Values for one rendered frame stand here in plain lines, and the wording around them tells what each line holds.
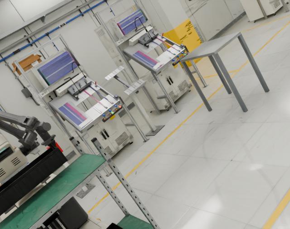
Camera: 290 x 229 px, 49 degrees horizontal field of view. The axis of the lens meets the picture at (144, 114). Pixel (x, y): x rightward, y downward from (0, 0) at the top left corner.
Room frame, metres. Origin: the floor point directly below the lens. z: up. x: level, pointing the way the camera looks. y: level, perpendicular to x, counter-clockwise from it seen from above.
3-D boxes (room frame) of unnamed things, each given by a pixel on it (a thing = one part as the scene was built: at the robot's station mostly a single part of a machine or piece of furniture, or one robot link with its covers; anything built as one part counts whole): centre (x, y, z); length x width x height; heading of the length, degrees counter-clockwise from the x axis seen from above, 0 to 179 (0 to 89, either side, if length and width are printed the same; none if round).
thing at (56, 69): (4.66, 0.68, 1.52); 0.51 x 0.13 x 0.27; 117
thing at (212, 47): (3.76, -1.08, 0.40); 0.70 x 0.45 x 0.80; 21
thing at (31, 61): (4.87, 0.91, 1.82); 0.68 x 0.30 x 0.20; 117
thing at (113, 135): (4.74, 0.79, 0.31); 0.70 x 0.65 x 0.62; 117
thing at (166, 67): (5.25, -0.60, 0.65); 1.01 x 0.73 x 1.29; 27
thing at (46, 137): (2.12, 0.64, 1.21); 0.10 x 0.07 x 0.07; 117
